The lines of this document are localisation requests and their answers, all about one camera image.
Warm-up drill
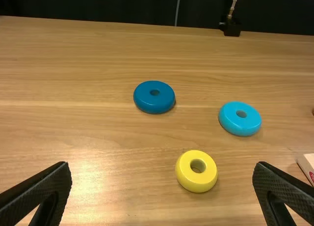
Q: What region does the grey cable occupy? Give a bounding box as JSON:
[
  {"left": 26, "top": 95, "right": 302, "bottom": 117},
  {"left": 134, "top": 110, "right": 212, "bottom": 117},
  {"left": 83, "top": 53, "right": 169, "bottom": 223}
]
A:
[{"left": 174, "top": 0, "right": 184, "bottom": 27}]

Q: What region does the yellow ring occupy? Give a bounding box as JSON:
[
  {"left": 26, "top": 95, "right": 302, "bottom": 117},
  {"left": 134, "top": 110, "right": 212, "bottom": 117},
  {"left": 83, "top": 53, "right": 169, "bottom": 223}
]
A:
[{"left": 175, "top": 149, "right": 218, "bottom": 194}]

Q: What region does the black clamp stand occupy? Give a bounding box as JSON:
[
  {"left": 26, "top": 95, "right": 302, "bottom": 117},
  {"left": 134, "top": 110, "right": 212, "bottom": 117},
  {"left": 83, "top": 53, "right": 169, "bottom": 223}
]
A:
[{"left": 219, "top": 0, "right": 242, "bottom": 37}]

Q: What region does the light blue ring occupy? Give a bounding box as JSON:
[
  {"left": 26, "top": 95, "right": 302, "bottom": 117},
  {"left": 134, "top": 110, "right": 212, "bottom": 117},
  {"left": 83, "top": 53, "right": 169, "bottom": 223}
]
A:
[{"left": 218, "top": 101, "right": 262, "bottom": 138}]

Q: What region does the wooden peg base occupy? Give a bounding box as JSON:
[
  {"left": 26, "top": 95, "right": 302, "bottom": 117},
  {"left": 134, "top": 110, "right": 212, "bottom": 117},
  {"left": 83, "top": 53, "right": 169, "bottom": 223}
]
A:
[{"left": 295, "top": 152, "right": 314, "bottom": 187}]

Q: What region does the dark blue ring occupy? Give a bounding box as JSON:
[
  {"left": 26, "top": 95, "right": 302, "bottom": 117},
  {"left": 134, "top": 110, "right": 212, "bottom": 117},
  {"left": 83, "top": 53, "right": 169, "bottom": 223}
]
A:
[{"left": 133, "top": 80, "right": 177, "bottom": 115}]

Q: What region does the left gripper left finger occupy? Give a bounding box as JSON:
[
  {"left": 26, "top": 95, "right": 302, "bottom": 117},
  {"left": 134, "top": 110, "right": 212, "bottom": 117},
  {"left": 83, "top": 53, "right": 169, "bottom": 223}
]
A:
[{"left": 0, "top": 161, "right": 72, "bottom": 226}]

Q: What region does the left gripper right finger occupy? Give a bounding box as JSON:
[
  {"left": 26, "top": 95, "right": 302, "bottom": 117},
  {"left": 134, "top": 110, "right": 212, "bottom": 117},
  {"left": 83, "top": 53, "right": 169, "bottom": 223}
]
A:
[{"left": 252, "top": 161, "right": 314, "bottom": 226}]

